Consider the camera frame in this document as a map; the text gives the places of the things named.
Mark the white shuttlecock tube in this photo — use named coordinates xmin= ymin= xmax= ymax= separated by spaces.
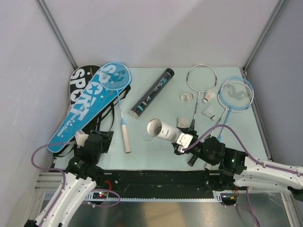
xmin=147 ymin=118 xmax=185 ymax=143

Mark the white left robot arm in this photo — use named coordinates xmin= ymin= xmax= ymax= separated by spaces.
xmin=25 ymin=130 xmax=114 ymax=227

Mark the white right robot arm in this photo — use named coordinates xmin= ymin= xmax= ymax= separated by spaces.
xmin=172 ymin=128 xmax=303 ymax=201

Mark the clear tube lid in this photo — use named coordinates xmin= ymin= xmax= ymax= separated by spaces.
xmin=142 ymin=131 xmax=154 ymax=142

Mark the blue racket white grip right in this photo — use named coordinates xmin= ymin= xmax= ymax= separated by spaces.
xmin=216 ymin=77 xmax=254 ymax=125

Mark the blue racket white grip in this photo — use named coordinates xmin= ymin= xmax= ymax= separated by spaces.
xmin=99 ymin=61 xmax=132 ymax=154
xmin=216 ymin=77 xmax=254 ymax=125

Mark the white racket black grip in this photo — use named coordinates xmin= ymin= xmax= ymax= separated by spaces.
xmin=186 ymin=64 xmax=218 ymax=167

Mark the blue sport racket cover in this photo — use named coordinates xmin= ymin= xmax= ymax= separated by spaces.
xmin=47 ymin=70 xmax=117 ymax=153

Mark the black shuttlecock tube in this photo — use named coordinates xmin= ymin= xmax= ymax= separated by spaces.
xmin=129 ymin=68 xmax=175 ymax=119

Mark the black sport racket cover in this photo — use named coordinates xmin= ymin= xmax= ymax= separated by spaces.
xmin=53 ymin=65 xmax=131 ymax=156

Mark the blue racket white grip left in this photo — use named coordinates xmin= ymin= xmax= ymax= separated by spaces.
xmin=99 ymin=61 xmax=132 ymax=154

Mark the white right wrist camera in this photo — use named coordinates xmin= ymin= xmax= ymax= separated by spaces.
xmin=176 ymin=133 xmax=193 ymax=153

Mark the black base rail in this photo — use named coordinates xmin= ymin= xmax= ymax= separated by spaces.
xmin=93 ymin=170 xmax=236 ymax=200

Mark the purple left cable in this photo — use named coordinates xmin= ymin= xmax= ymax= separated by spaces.
xmin=31 ymin=141 xmax=121 ymax=209

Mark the purple cable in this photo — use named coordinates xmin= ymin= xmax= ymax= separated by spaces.
xmin=31 ymin=141 xmax=121 ymax=209
xmin=182 ymin=124 xmax=303 ymax=227

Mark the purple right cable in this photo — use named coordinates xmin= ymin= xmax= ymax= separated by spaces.
xmin=182 ymin=124 xmax=303 ymax=227

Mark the grey aluminium frame post left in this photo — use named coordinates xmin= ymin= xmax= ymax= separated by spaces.
xmin=36 ymin=0 xmax=78 ymax=70

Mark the grey aluminium frame post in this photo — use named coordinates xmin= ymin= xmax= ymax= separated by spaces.
xmin=36 ymin=0 xmax=78 ymax=70
xmin=242 ymin=0 xmax=289 ymax=75

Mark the grey aluminium frame post right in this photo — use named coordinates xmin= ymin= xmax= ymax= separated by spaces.
xmin=242 ymin=0 xmax=289 ymax=75

